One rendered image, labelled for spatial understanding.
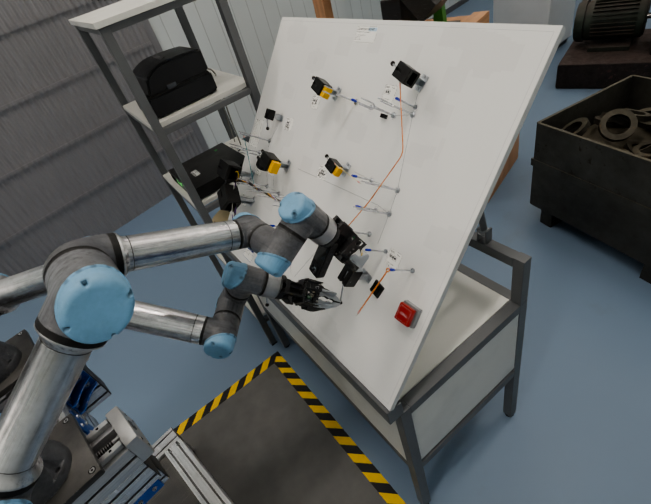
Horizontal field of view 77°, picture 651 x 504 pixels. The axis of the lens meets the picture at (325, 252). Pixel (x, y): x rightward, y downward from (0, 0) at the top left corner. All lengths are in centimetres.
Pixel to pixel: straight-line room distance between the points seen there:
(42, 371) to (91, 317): 13
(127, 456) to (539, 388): 179
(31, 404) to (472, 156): 103
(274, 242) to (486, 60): 67
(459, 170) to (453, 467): 140
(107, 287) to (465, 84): 93
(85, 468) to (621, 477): 189
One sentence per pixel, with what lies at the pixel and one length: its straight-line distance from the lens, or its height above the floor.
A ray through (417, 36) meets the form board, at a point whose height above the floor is 162.
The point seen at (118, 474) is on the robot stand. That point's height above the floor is 106.
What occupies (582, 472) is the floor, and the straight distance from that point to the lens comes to 217.
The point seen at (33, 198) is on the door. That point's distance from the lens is 443.
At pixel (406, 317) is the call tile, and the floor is 111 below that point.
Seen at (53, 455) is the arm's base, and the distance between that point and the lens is 118.
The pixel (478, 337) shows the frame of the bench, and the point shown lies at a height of 80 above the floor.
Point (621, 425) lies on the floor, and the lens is 230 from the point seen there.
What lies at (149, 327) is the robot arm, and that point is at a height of 129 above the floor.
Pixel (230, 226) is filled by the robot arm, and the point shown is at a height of 146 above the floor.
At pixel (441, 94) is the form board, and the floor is 151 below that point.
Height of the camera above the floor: 197
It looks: 39 degrees down
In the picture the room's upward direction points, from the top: 18 degrees counter-clockwise
